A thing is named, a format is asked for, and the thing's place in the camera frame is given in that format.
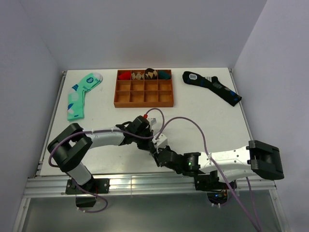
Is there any red rolled sock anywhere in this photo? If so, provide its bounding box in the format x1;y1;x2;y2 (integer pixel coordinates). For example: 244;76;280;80
118;72;131;80

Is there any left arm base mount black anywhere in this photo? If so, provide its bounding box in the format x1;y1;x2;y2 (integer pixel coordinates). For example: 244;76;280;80
65;177;110;213

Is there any black blue patterned sock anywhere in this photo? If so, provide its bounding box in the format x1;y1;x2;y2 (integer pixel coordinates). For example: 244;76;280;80
182;71;242;106

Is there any teal rolled sock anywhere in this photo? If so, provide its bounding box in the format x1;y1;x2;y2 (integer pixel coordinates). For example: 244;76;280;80
158;70;171;80

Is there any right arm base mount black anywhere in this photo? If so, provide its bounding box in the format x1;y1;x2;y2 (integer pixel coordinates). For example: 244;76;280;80
194;171;229;207

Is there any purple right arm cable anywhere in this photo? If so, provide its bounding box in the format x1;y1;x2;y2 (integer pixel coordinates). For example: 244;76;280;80
154;116;264;232

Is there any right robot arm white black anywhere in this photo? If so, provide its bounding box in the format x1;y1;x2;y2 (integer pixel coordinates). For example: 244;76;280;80
151;139;284;191

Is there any aluminium table frame rail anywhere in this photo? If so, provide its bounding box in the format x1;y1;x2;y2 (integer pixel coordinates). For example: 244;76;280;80
23;68;290;232

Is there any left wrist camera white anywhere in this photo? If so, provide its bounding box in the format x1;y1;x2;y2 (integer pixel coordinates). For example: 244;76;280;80
143;114;157;126

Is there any brown wooden compartment tray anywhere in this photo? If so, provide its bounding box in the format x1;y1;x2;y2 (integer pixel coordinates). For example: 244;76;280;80
114;69;174;108

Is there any beige argyle rolled sock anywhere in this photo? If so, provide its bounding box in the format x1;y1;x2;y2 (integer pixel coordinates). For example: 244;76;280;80
131;71;144;80

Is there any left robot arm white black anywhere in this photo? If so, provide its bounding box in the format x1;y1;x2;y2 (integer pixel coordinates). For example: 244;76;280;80
47;115;156;193

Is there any dark brown argyle rolled sock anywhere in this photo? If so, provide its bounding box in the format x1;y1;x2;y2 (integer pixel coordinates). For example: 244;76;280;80
144;68;158;80

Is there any mint green patterned sock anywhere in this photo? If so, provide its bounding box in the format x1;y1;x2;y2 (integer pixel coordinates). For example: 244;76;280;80
67;72;103;121

